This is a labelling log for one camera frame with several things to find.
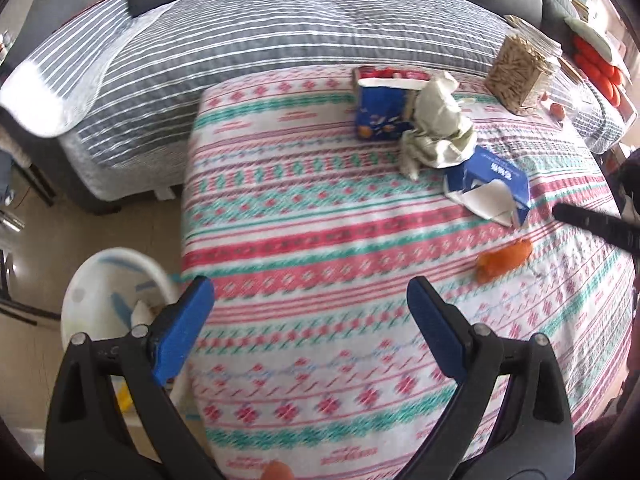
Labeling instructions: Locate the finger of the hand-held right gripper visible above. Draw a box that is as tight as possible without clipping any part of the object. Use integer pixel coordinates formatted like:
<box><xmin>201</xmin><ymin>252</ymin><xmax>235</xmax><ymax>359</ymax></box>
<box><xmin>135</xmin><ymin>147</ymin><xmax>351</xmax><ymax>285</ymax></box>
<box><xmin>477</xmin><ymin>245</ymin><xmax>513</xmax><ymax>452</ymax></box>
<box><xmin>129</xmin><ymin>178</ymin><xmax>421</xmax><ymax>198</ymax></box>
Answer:
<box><xmin>552</xmin><ymin>202</ymin><xmax>640</xmax><ymax>255</ymax></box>

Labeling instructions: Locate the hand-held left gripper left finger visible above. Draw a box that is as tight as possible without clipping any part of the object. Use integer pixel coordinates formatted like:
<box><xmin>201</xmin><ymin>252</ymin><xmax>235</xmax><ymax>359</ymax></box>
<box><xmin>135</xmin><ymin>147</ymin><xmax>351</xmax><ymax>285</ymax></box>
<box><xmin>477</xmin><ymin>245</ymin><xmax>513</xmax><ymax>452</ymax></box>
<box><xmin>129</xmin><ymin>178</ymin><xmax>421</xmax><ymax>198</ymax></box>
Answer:
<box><xmin>44</xmin><ymin>275</ymin><xmax>221</xmax><ymax>480</ymax></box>

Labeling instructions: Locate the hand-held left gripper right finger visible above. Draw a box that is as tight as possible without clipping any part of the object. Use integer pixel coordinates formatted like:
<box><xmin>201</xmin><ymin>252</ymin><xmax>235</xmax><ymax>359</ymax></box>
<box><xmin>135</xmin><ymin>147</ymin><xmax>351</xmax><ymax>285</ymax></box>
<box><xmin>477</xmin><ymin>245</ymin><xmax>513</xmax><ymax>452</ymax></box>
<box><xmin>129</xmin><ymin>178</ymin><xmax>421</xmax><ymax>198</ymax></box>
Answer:
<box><xmin>405</xmin><ymin>275</ymin><xmax>577</xmax><ymax>480</ymax></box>

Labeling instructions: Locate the white plastic bin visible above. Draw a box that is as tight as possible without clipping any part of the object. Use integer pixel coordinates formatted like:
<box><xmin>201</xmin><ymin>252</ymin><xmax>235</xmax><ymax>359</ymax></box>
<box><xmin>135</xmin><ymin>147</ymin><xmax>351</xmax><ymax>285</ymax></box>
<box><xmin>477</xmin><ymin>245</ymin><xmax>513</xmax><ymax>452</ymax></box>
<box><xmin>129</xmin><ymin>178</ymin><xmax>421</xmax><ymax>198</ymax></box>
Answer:
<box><xmin>60</xmin><ymin>247</ymin><xmax>193</xmax><ymax>431</ymax></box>

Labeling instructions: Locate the orange peel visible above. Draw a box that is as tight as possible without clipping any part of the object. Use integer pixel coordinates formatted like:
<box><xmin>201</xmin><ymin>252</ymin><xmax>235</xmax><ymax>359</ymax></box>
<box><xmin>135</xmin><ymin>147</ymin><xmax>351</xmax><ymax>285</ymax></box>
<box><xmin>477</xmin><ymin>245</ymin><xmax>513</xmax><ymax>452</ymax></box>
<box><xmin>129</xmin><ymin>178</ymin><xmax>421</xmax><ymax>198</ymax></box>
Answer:
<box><xmin>475</xmin><ymin>239</ymin><xmax>533</xmax><ymax>283</ymax></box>

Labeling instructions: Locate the torn blue paper box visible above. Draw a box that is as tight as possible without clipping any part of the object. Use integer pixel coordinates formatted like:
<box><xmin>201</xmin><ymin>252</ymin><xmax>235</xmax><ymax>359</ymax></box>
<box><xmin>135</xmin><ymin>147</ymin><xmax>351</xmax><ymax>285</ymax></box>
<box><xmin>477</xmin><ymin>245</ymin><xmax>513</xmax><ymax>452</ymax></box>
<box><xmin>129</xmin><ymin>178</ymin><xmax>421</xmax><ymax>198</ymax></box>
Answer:
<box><xmin>442</xmin><ymin>146</ymin><xmax>531</xmax><ymax>228</ymax></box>

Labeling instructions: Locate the orange cushion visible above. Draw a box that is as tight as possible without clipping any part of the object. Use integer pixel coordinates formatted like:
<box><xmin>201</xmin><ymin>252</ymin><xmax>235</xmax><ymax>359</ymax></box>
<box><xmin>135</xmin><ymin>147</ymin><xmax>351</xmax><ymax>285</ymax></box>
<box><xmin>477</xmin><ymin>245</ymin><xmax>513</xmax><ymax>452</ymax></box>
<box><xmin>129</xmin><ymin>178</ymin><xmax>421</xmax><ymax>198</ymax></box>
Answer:
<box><xmin>572</xmin><ymin>35</ymin><xmax>626</xmax><ymax>107</ymax></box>

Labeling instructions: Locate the patterned red green tablecloth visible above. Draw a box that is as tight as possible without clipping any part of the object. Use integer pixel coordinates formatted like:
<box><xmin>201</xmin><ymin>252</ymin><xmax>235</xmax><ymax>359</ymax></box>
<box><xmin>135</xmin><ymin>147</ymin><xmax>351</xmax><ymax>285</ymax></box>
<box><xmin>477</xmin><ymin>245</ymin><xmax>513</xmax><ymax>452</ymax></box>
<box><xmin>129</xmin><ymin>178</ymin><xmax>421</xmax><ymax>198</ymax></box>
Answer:
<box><xmin>180</xmin><ymin>62</ymin><xmax>638</xmax><ymax>480</ymax></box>

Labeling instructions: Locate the clear jar of snacks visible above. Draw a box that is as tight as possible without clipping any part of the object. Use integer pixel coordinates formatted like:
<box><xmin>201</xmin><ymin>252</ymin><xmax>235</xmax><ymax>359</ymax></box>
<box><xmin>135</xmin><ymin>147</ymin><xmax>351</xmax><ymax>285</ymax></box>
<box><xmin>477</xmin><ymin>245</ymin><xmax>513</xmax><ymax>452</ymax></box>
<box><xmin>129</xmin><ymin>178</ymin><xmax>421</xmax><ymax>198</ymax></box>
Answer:
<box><xmin>486</xmin><ymin>32</ymin><xmax>563</xmax><ymax>117</ymax></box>

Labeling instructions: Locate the crumpled beige paper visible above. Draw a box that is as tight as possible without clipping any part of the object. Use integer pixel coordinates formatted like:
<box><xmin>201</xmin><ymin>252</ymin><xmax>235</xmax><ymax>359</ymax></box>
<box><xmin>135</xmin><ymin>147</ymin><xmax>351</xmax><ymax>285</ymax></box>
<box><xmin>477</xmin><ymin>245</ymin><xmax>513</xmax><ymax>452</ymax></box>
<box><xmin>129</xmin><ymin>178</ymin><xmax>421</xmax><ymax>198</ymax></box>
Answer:
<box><xmin>398</xmin><ymin>71</ymin><xmax>478</xmax><ymax>181</ymax></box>

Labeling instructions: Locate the pale grey pillow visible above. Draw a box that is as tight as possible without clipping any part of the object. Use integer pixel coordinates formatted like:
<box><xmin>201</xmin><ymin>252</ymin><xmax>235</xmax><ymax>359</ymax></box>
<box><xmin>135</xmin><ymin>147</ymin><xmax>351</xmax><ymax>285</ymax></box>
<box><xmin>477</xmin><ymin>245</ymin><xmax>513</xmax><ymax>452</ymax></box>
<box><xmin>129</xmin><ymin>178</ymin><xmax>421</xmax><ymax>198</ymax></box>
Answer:
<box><xmin>564</xmin><ymin>16</ymin><xmax>613</xmax><ymax>61</ymax></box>

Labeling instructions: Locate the blue snack box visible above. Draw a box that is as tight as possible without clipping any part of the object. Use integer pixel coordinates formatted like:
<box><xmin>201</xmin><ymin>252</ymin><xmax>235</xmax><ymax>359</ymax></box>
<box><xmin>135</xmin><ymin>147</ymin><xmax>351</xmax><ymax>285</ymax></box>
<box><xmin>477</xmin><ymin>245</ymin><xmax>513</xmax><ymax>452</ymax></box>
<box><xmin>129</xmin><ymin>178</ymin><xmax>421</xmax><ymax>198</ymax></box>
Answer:
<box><xmin>352</xmin><ymin>65</ymin><xmax>432</xmax><ymax>142</ymax></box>

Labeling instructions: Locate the grey sofa with striped cover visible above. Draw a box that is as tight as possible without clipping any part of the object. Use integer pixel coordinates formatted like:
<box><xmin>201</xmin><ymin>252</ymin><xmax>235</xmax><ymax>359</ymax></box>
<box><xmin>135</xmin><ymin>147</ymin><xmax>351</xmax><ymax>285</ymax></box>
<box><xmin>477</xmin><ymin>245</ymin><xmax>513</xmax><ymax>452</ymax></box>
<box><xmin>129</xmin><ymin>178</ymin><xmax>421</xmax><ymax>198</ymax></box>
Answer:
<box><xmin>0</xmin><ymin>0</ymin><xmax>626</xmax><ymax>202</ymax></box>

